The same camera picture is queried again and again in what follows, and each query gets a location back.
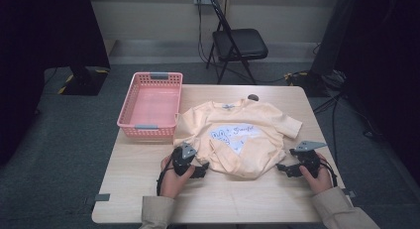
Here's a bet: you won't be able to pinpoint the black folding chair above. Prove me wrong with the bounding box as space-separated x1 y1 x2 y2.
205 0 269 85

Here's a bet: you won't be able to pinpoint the peach printed t-shirt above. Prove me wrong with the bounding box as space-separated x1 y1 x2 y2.
172 97 303 180

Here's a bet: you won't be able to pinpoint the black wall outlet cable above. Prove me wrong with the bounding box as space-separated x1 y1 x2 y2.
196 0 212 65

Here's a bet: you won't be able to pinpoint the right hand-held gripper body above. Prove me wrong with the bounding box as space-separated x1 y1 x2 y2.
288 140 329 179

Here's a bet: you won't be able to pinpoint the black floor cable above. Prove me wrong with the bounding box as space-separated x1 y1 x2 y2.
312 91 348 164

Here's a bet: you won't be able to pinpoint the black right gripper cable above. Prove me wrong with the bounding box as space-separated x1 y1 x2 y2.
317 158 339 188

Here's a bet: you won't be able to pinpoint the black stand base with cables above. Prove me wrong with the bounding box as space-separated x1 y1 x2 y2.
284 69 346 98

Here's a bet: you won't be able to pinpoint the pink plastic basket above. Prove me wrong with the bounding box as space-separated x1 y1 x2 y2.
116 71 184 140

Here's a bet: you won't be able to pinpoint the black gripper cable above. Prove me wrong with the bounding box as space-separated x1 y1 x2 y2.
156 155 175 197
317 158 339 188

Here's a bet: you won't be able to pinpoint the black stand base yellow stripes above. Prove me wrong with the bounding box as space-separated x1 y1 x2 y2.
56 65 110 97

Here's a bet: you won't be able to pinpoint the grey hanging cloth panel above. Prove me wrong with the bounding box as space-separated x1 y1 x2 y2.
309 0 355 76

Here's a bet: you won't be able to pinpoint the person's right hand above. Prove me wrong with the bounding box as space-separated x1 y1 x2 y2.
298 151 334 195

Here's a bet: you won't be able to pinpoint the person's left hand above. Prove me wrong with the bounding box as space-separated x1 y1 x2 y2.
158 155 196 200

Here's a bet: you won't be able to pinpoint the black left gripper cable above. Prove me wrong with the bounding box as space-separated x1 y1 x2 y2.
156 155 175 197

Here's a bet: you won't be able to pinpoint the dark curtain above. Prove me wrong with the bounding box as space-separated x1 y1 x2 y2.
335 0 420 190
0 0 112 166

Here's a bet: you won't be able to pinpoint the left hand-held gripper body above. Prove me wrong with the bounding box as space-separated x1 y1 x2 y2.
171 142 198 176

